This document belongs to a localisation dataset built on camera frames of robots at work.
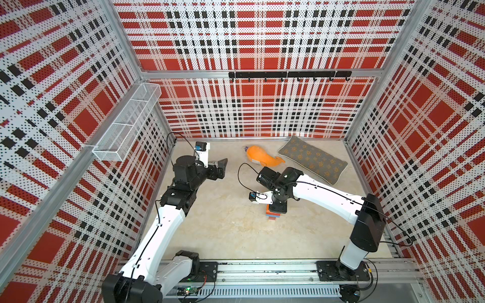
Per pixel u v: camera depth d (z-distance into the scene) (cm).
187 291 69
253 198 71
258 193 71
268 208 72
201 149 62
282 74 88
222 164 71
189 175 54
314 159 104
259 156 105
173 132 122
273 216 84
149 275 39
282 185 55
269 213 83
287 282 72
